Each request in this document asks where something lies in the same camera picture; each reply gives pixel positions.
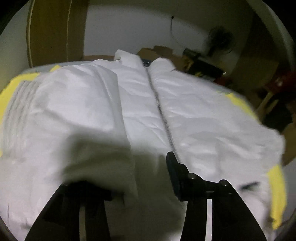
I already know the brown wooden door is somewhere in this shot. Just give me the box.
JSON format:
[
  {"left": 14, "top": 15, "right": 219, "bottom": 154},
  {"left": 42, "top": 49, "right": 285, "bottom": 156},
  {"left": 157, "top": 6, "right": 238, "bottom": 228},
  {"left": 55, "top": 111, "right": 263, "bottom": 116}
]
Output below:
[{"left": 27, "top": 0, "right": 89, "bottom": 68}]

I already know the yellow blanket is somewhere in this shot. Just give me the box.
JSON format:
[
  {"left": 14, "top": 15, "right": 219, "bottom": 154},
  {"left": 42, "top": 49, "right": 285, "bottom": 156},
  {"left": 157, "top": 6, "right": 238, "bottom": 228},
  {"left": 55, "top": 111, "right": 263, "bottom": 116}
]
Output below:
[{"left": 0, "top": 65, "right": 287, "bottom": 230}]

